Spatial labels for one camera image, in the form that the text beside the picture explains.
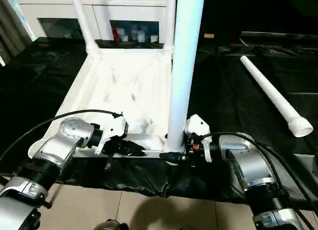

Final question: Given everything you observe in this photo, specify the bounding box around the light blue plastic wrap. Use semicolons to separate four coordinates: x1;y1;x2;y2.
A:
14;0;37;41

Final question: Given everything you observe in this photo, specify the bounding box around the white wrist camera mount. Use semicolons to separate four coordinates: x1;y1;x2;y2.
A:
94;114;129;156
184;114;213;163

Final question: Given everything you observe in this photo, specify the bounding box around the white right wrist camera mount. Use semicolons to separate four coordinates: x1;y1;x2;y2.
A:
184;114;213;163

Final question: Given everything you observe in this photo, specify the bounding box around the dark robot torso part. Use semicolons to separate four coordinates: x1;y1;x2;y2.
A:
95;220;127;230

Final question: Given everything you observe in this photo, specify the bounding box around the white cabinet with glass doors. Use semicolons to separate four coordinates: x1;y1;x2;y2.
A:
18;0;177;42

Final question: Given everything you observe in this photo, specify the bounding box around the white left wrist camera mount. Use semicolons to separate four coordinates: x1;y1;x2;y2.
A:
94;114;129;156

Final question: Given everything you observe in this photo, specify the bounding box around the white plastic table top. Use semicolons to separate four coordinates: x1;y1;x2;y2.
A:
27;47;189;166

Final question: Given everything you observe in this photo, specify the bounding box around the black glossy mat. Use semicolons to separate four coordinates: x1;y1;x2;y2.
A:
0;36;318;206

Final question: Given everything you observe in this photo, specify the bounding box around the grey curtain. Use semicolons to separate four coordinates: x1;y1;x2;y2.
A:
0;0;33;64

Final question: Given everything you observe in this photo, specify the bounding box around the white plastic table leg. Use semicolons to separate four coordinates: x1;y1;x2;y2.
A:
162;0;177;56
163;0;206;153
240;55;314;138
70;0;100;57

